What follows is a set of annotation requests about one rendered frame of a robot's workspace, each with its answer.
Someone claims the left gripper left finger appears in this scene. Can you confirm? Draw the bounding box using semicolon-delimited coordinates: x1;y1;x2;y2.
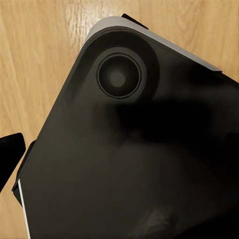
0;132;26;192

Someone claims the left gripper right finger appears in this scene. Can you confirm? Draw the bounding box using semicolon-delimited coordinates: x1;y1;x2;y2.
223;132;239;172

